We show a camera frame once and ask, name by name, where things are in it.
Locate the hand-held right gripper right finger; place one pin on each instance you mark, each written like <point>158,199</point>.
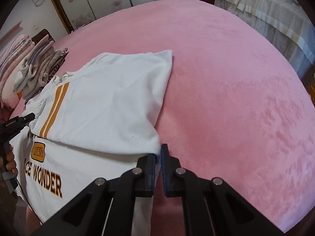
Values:
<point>164,174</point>

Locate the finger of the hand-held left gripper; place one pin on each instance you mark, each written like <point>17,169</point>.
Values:
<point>26,118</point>

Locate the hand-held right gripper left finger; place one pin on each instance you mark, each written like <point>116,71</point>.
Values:
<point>153,174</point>

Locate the white printed t-shirt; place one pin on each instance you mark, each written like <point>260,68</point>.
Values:
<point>105,98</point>

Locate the person's left forearm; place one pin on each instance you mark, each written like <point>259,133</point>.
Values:
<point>13,211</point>

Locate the person's left hand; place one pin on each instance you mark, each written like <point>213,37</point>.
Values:
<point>10,161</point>

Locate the white folded garment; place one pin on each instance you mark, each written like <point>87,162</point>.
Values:
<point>24,76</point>

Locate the grey fuzzy folded garment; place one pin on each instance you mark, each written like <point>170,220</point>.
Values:
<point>43,75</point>

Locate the pink printed pillow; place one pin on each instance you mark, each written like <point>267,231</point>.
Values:
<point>8,68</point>

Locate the dark striped folded garment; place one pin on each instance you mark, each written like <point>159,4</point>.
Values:
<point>62,57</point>

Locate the dark wooden headboard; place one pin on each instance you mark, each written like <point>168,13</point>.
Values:
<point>41,36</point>

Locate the pink fleece blanket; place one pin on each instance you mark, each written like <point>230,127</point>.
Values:
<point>221,98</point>

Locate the floral sliding wardrobe doors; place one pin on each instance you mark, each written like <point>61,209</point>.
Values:
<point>103,0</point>

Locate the bed with white lace cover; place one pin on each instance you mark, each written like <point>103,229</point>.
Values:
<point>275,14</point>

